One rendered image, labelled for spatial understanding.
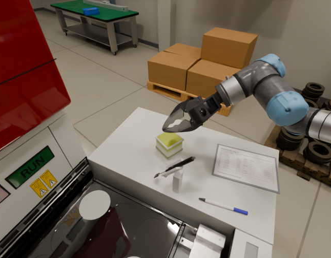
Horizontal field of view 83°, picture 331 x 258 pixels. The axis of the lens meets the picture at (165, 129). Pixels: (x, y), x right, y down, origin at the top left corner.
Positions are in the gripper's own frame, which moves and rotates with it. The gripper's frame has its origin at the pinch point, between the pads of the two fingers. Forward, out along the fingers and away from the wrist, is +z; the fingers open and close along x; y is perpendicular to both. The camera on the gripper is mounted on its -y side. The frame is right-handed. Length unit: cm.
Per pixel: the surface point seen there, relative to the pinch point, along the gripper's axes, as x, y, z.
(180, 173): -12.9, -5.7, 1.0
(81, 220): -11.4, -11.3, 35.3
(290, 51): -4, 246, -131
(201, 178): -20.2, 3.3, -0.9
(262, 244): -37.8, -9.2, -9.4
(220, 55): 37, 205, -48
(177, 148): -8.6, 7.9, 2.4
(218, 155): -18.6, 12.5, -8.1
